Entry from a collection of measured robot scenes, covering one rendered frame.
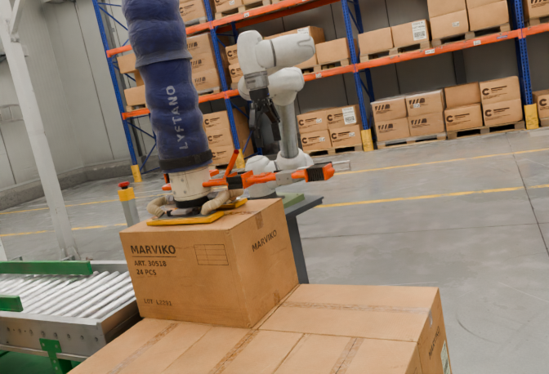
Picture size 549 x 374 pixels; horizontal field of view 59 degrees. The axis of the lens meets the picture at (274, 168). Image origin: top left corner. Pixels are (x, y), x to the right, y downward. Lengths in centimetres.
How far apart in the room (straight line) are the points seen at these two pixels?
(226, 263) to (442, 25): 749
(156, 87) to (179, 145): 25
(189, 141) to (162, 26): 46
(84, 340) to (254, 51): 143
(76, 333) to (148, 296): 37
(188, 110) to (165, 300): 80
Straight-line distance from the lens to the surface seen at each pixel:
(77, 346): 244
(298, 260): 291
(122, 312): 231
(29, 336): 270
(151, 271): 215
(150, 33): 199
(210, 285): 196
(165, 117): 199
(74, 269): 322
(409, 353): 163
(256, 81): 181
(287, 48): 182
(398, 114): 898
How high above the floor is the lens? 140
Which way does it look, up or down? 9 degrees down
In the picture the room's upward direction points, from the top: 11 degrees counter-clockwise
